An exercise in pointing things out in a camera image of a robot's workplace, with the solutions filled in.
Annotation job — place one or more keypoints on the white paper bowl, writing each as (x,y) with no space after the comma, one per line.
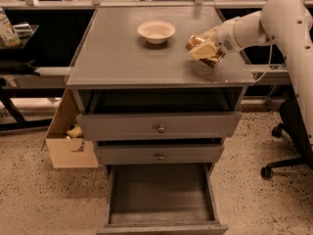
(156,32)

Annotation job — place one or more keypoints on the black cloth on shelf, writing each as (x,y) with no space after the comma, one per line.
(17,67)

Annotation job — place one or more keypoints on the green labelled plastic bottle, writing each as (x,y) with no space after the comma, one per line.
(7,32)

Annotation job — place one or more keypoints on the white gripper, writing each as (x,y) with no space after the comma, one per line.
(224,38)

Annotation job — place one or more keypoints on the shiny foil packet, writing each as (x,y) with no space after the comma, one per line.
(23,30)

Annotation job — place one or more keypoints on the grey top drawer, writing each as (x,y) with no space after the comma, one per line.
(152,115)

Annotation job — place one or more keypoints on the cardboard box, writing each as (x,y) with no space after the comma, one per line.
(68,151)

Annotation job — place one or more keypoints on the yellow item in box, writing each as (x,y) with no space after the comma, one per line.
(76,132)

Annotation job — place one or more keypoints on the grey middle drawer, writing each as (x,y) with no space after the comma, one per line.
(167,151)

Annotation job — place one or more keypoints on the grey drawer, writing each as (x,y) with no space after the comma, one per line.
(161,199)
(152,115)
(167,151)

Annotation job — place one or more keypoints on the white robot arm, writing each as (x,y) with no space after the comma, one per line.
(284,23)

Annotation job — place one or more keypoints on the grey drawer cabinet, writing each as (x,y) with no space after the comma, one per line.
(115,57)

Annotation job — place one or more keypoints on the grey bottom drawer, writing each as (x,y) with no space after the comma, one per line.
(161,199)

